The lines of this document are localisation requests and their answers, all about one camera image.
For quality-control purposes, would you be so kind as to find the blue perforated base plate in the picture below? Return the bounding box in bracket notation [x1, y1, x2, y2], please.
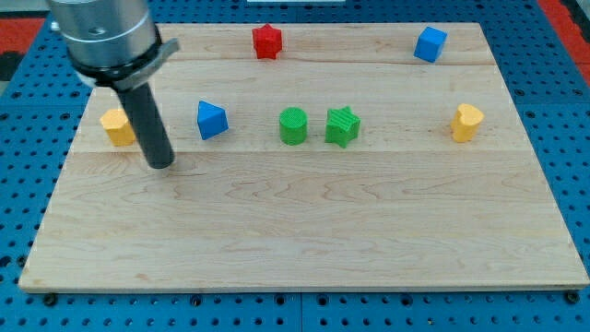
[1, 1, 589, 331]

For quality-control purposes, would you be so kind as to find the green cylinder block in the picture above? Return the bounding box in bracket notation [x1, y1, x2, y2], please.
[279, 107, 308, 146]

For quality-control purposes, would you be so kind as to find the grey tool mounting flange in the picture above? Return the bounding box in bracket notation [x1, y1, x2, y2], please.
[67, 29, 180, 91]

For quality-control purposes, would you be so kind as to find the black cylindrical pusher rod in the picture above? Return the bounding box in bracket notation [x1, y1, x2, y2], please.
[117, 83, 175, 169]

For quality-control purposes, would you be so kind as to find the red star block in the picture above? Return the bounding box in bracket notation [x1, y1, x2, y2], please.
[252, 23, 283, 60]

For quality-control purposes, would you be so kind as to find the blue triangle block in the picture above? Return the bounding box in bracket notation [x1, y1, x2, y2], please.
[196, 101, 229, 140]

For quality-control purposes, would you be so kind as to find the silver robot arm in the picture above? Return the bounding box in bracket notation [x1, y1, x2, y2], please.
[47, 0, 180, 170]

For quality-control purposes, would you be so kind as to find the green star block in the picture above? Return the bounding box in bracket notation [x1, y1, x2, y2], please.
[324, 106, 360, 148]

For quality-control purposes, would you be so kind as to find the yellow heart block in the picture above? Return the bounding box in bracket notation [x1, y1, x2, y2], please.
[450, 103, 485, 143]

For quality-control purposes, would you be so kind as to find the wooden board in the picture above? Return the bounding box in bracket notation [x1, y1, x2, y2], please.
[19, 23, 589, 293]

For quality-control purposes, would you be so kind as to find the blue cube block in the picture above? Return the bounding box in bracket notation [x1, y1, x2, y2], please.
[414, 26, 448, 63]

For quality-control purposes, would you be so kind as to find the yellow hexagon block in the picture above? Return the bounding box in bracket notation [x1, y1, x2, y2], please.
[100, 109, 136, 147]

